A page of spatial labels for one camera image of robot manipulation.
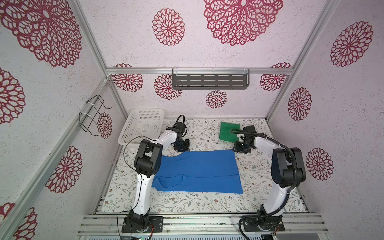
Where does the green tank top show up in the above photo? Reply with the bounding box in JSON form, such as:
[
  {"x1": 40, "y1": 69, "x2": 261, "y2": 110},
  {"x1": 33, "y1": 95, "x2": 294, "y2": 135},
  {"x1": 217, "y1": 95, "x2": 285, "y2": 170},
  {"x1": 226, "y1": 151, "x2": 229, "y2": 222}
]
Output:
[{"x1": 219, "y1": 122, "x2": 241, "y2": 143}]

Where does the blue tank top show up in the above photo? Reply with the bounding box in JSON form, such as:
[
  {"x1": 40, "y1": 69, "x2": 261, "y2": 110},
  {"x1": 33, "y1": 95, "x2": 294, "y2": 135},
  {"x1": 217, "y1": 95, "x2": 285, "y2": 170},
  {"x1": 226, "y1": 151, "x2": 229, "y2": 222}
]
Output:
[{"x1": 152, "y1": 150, "x2": 244, "y2": 195}]

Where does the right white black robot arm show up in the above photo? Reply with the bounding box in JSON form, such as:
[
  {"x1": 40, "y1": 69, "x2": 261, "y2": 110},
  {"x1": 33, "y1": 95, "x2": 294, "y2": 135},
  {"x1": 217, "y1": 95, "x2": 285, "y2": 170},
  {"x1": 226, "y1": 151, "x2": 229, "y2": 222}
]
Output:
[{"x1": 231, "y1": 126, "x2": 307, "y2": 224}]

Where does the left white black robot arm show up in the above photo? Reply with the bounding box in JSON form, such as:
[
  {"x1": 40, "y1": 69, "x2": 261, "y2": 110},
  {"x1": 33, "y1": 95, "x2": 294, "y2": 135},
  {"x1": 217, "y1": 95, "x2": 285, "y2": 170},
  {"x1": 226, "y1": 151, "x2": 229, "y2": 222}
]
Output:
[{"x1": 123, "y1": 121, "x2": 190, "y2": 232}]

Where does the white plastic basket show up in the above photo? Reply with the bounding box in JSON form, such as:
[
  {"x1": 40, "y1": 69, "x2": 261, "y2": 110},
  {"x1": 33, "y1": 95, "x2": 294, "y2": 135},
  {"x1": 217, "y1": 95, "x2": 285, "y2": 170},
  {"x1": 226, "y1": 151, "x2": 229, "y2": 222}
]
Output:
[{"x1": 118, "y1": 108, "x2": 165, "y2": 146}]

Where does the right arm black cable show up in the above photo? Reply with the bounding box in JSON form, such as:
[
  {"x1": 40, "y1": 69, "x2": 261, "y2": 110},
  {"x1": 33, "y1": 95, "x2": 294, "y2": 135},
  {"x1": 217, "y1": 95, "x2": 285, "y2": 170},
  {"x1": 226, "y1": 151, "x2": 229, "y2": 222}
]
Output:
[{"x1": 230, "y1": 128, "x2": 298, "y2": 240}]

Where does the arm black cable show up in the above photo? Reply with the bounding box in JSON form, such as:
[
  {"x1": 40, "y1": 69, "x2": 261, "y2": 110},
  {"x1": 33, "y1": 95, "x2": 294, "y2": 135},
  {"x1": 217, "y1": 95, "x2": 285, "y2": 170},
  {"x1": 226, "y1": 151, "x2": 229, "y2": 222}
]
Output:
[
  {"x1": 230, "y1": 128, "x2": 298, "y2": 240},
  {"x1": 116, "y1": 114, "x2": 189, "y2": 240}
]

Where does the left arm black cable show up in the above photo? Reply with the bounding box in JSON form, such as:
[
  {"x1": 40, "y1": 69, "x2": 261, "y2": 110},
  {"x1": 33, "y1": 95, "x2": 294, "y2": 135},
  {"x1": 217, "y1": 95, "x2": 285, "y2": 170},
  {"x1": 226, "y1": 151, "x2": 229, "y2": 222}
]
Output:
[{"x1": 116, "y1": 114, "x2": 189, "y2": 240}]

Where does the grey slotted wall shelf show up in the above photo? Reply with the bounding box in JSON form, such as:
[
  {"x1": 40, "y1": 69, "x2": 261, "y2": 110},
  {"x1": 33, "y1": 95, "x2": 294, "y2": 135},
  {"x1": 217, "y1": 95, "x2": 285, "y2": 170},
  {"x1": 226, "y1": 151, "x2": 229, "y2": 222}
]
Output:
[{"x1": 171, "y1": 69, "x2": 250, "y2": 90}]

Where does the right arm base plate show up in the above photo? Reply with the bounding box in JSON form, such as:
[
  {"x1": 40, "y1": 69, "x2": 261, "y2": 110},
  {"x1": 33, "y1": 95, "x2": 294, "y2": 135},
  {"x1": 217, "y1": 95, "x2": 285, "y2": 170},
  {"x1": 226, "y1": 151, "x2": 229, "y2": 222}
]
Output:
[{"x1": 240, "y1": 215, "x2": 285, "y2": 232}]

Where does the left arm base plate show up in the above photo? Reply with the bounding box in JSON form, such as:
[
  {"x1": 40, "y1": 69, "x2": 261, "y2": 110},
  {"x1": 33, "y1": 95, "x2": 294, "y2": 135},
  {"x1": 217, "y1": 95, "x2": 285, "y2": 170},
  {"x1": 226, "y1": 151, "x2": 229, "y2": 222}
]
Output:
[{"x1": 121, "y1": 216, "x2": 164, "y2": 234}]

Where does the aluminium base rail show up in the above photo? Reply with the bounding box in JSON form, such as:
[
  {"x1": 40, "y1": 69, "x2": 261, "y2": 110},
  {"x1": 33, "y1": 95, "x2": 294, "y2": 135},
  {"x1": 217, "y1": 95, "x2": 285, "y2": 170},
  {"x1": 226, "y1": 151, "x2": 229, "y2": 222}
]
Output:
[{"x1": 77, "y1": 213, "x2": 329, "y2": 237}]

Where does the black wire wall rack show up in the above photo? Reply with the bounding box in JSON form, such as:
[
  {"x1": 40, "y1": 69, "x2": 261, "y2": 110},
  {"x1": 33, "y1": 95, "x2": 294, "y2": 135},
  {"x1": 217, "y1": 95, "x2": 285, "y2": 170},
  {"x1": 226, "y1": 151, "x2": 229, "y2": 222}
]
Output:
[{"x1": 78, "y1": 95, "x2": 111, "y2": 137}]

